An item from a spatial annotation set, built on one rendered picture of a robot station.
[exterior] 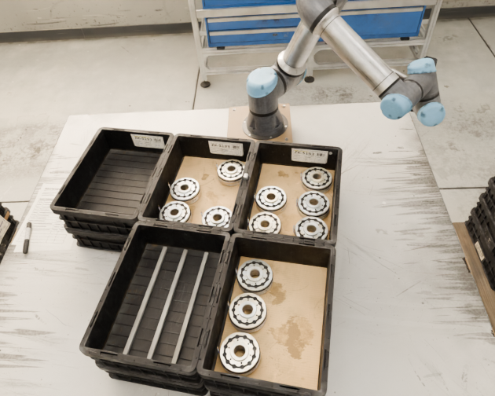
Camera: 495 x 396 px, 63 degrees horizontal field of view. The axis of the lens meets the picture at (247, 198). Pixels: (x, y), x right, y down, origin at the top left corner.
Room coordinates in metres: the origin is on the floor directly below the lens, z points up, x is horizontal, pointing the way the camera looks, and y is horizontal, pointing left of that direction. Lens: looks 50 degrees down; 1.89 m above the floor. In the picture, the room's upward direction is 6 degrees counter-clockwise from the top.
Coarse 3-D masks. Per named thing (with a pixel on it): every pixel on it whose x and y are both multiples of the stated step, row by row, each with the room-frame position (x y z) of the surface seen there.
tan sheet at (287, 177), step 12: (264, 168) 1.02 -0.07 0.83; (276, 168) 1.01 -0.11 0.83; (288, 168) 1.00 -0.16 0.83; (300, 168) 1.00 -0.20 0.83; (264, 180) 0.96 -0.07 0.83; (276, 180) 0.95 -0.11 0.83; (288, 180) 0.95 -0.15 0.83; (300, 180) 0.94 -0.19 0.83; (288, 192) 0.89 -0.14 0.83; (300, 192) 0.89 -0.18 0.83; (288, 204) 0.84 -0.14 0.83; (252, 216) 0.80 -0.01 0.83; (288, 216) 0.79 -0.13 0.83; (300, 216) 0.79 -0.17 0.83; (288, 228) 0.74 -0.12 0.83
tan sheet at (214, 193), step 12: (180, 168) 1.06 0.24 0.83; (192, 168) 1.05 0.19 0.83; (204, 168) 1.05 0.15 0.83; (216, 168) 1.04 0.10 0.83; (204, 180) 0.99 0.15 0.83; (216, 180) 0.98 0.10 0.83; (204, 192) 0.93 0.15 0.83; (216, 192) 0.92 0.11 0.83; (228, 192) 0.92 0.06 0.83; (192, 204) 0.88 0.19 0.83; (204, 204) 0.87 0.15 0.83; (216, 204) 0.87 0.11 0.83; (228, 204) 0.86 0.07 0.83; (192, 216) 0.83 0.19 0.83
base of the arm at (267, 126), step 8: (272, 112) 1.25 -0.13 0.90; (248, 120) 1.28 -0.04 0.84; (256, 120) 1.25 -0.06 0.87; (264, 120) 1.24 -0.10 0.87; (272, 120) 1.24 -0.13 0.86; (280, 120) 1.26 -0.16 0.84; (248, 128) 1.26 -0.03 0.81; (256, 128) 1.24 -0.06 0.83; (264, 128) 1.22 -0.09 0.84; (272, 128) 1.23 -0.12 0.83; (280, 128) 1.25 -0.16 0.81
